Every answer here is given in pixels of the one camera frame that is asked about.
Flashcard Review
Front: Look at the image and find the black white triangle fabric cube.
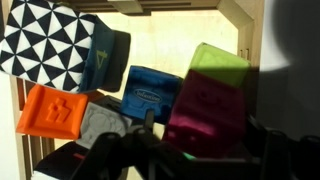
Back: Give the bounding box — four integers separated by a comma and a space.
0, 0, 115, 93

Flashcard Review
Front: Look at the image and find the grey rubber block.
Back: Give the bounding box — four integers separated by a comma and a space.
76, 96, 133, 149

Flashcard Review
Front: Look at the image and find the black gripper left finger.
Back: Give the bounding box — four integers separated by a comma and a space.
144, 109, 155, 131

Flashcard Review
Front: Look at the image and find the lime green rubber block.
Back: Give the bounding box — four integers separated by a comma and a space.
189, 43, 250, 87

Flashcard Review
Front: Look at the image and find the blue rubber block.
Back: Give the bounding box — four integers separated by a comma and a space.
120, 66, 182, 124

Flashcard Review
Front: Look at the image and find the wooden crate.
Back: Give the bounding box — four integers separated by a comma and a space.
0, 0, 264, 180

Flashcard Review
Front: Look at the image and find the pink rubber block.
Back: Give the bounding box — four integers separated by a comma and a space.
163, 70, 246, 158

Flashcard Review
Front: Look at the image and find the orange rubber block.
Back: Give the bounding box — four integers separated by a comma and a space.
16, 85, 88, 140

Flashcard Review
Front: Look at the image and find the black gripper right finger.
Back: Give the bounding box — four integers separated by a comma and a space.
245, 115, 268, 157

